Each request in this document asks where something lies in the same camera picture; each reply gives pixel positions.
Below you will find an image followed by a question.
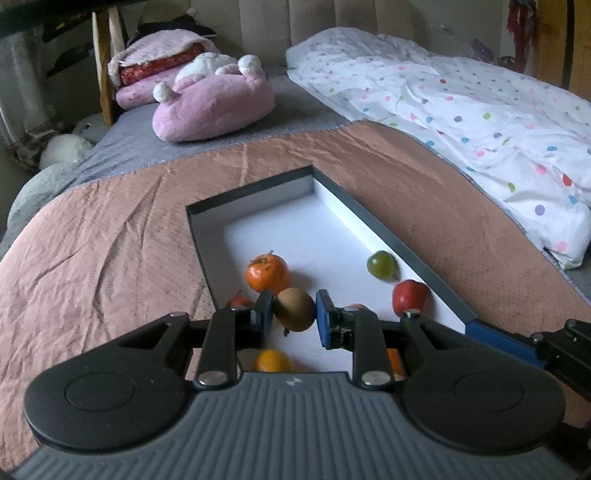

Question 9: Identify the dark red plum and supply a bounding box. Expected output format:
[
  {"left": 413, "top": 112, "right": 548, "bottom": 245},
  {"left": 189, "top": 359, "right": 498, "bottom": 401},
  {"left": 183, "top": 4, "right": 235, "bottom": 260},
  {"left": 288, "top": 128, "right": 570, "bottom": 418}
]
[{"left": 226, "top": 291, "right": 254, "bottom": 308}]

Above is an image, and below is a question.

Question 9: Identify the yellow orange fruit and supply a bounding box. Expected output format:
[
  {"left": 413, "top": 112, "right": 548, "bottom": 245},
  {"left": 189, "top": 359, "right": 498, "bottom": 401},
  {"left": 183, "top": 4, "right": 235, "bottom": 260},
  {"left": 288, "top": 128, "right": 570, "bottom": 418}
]
[{"left": 253, "top": 349, "right": 293, "bottom": 373}]

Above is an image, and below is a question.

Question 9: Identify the orange tangerine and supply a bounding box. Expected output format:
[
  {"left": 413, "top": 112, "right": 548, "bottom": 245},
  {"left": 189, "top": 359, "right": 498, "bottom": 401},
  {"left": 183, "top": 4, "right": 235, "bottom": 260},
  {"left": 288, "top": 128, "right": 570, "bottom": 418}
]
[{"left": 387, "top": 349, "right": 406, "bottom": 381}]

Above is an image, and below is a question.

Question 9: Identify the red apple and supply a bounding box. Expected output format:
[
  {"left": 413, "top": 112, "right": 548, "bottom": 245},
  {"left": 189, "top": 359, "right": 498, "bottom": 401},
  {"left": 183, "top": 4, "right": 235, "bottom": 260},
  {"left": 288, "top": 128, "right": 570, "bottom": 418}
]
[{"left": 392, "top": 280, "right": 431, "bottom": 318}]

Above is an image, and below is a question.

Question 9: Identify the brown kiwi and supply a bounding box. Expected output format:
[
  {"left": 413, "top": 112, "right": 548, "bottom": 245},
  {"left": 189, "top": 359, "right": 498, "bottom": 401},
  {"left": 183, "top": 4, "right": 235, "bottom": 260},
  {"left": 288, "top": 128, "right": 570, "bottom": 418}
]
[{"left": 273, "top": 287, "right": 317, "bottom": 332}]

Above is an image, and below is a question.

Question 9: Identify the tangerine with stem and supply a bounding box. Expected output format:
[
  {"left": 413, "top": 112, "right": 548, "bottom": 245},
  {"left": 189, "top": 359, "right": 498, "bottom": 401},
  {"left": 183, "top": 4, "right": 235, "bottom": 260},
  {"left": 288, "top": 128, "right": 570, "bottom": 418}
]
[{"left": 245, "top": 251, "right": 290, "bottom": 295}]

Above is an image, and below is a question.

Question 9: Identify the green tomato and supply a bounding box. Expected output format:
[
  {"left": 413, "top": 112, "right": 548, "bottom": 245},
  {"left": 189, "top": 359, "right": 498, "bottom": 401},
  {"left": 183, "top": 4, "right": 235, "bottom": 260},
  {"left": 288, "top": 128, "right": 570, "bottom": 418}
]
[{"left": 367, "top": 250, "right": 400, "bottom": 282}]

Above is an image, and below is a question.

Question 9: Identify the black box with white lining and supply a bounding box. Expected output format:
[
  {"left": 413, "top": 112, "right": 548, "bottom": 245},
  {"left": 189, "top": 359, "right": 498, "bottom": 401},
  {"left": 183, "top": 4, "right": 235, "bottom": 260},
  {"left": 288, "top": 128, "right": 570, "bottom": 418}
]
[{"left": 187, "top": 167, "right": 497, "bottom": 393}]

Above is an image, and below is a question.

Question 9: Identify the pink satin blanket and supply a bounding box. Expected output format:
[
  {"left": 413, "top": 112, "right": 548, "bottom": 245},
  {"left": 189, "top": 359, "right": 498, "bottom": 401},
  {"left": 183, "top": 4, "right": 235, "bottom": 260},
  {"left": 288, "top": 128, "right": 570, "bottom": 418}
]
[{"left": 1, "top": 122, "right": 590, "bottom": 469}]

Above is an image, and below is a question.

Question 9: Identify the white polka dot duvet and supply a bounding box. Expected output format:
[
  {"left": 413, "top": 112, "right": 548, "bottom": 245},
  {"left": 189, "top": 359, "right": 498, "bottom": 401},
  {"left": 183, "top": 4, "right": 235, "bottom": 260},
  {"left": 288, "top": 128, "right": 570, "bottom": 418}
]
[{"left": 286, "top": 27, "right": 590, "bottom": 270}]

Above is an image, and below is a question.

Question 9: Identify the grey bed sheet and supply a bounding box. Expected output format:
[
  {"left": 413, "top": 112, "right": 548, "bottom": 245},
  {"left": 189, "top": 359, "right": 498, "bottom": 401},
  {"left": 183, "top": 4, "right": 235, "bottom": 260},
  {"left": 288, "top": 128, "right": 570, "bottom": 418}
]
[{"left": 0, "top": 73, "right": 352, "bottom": 259}]

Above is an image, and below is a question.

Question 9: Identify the pink plush bunny pillow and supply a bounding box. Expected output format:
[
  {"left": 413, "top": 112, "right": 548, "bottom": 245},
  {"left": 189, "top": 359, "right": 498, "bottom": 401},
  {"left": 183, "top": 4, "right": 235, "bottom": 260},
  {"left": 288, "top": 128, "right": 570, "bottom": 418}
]
[{"left": 152, "top": 52, "right": 276, "bottom": 143}]

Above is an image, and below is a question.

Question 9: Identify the grey white plush toy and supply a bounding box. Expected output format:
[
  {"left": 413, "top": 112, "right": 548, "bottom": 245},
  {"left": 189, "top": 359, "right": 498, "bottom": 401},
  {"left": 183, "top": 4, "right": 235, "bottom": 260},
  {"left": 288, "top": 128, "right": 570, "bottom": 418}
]
[{"left": 6, "top": 163, "right": 77, "bottom": 233}]

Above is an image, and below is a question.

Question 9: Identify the white round plush toy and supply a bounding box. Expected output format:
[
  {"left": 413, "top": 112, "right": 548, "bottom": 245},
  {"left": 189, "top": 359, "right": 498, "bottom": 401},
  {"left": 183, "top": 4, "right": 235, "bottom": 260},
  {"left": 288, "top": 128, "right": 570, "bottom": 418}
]
[{"left": 39, "top": 134, "right": 93, "bottom": 170}]

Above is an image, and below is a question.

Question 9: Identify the stack of pink folded blankets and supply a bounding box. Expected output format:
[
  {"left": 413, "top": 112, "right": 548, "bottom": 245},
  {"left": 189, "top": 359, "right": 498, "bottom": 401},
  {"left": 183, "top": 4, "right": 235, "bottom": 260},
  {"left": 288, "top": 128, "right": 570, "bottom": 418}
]
[{"left": 107, "top": 29, "right": 219, "bottom": 110}]

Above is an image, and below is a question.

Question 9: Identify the window curtain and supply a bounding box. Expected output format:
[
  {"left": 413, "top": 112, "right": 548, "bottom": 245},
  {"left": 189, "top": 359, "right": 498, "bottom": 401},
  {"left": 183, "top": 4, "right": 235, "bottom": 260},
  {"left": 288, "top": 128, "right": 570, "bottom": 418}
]
[{"left": 1, "top": 30, "right": 61, "bottom": 169}]

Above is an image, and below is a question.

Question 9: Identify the beige padded headboard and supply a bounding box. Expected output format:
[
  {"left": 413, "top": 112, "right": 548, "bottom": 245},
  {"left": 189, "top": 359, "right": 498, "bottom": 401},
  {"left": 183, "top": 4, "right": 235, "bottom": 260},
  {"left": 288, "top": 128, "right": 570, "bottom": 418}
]
[{"left": 190, "top": 0, "right": 415, "bottom": 64}]

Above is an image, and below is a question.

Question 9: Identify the wooden post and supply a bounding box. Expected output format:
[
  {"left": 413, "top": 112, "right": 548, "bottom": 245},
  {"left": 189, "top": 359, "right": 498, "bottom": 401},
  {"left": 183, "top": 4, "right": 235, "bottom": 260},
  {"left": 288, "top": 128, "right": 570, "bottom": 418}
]
[{"left": 91, "top": 7, "right": 124, "bottom": 128}]

